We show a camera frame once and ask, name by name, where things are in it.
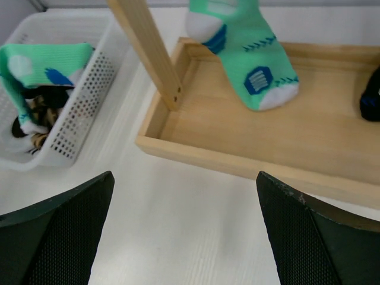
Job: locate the green sock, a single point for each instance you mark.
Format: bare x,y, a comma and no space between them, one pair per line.
29,66
254,61

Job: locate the white plastic basket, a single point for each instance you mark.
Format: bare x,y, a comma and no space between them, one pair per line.
64,142

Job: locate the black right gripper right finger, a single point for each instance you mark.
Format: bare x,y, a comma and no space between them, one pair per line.
314,242

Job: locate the black blue sock right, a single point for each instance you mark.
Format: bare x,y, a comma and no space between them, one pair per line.
369,101

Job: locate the wooden hanger rack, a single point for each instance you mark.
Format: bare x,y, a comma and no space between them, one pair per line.
318,143

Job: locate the black blue sport sock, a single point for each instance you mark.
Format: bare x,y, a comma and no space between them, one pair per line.
47,95

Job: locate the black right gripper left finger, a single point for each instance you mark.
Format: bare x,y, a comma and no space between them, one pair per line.
55,241

